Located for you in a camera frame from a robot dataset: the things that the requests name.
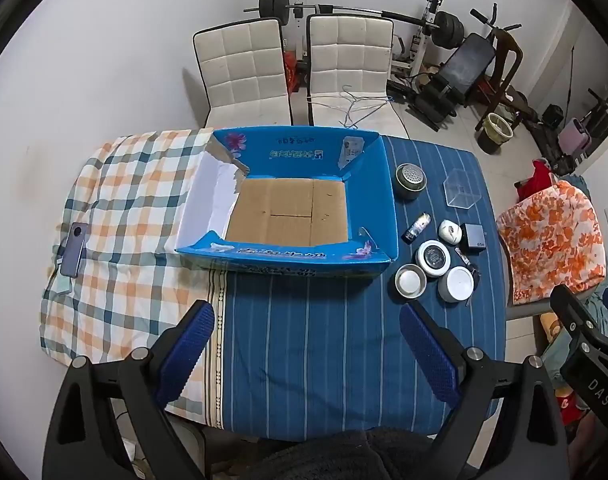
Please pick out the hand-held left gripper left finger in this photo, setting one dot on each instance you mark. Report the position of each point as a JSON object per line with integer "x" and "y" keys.
{"x": 186, "y": 355}

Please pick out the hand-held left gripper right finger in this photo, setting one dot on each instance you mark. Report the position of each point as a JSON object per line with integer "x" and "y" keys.
{"x": 428, "y": 355}

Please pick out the metal tin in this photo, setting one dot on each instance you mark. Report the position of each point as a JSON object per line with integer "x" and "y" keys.
{"x": 410, "y": 282}

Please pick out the white round jar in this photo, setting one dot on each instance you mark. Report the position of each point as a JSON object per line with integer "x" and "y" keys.
{"x": 456, "y": 284}

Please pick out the round tin with black lid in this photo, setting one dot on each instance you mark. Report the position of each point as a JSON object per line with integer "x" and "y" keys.
{"x": 432, "y": 258}

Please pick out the bunch of keys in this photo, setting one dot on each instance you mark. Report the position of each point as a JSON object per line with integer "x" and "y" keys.
{"x": 466, "y": 260}

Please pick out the white egg-shaped device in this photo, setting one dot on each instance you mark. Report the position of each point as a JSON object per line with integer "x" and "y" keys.
{"x": 449, "y": 233}

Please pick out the black charger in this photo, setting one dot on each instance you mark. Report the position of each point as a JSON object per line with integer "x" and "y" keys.
{"x": 472, "y": 237}

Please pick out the small printed bottle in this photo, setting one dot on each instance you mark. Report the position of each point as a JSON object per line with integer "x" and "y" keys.
{"x": 416, "y": 228}

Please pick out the blue cardboard box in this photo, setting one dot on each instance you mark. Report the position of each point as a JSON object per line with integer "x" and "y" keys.
{"x": 383, "y": 200}

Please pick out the clear plastic box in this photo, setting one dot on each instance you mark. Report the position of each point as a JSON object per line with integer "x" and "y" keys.
{"x": 462, "y": 190}

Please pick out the green tin with perforated lid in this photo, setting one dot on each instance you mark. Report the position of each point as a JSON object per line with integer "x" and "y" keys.
{"x": 410, "y": 180}

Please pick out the teal cloth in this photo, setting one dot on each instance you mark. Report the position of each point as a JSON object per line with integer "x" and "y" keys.
{"x": 558, "y": 355}

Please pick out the grey chair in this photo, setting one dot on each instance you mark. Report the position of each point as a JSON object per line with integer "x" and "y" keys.
{"x": 526, "y": 309}

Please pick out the orange floral cloth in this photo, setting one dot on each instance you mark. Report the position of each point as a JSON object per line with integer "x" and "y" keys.
{"x": 548, "y": 240}

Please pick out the blue striped tablecloth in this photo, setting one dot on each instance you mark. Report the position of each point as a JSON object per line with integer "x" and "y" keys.
{"x": 309, "y": 340}

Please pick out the red cloth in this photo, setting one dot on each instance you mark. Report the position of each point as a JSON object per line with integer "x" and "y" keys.
{"x": 538, "y": 177}

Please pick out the orange green plaid cloth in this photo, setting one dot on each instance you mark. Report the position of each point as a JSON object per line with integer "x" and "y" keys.
{"x": 124, "y": 220}

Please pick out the grey smartphone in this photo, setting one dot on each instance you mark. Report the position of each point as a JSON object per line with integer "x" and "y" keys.
{"x": 73, "y": 252}

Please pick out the pink suitcase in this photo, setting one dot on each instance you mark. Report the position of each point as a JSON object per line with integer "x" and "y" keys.
{"x": 573, "y": 136}

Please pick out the black container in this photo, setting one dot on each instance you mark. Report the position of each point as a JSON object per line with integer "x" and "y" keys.
{"x": 552, "y": 116}

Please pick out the round waste bin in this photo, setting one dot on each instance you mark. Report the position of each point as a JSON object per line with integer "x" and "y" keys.
{"x": 496, "y": 135}

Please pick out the black weight bench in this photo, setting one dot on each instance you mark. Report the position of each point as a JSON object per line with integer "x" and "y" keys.
{"x": 466, "y": 62}

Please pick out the white padded chair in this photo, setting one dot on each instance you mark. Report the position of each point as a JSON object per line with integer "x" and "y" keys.
{"x": 244, "y": 70}
{"x": 349, "y": 55}

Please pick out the red bag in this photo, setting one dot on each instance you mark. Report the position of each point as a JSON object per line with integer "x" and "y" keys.
{"x": 290, "y": 72}

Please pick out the black barbell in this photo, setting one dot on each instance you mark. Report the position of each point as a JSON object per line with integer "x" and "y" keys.
{"x": 359, "y": 10}

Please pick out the brown wooden chair frame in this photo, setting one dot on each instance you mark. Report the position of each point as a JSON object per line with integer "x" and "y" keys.
{"x": 508, "y": 55}

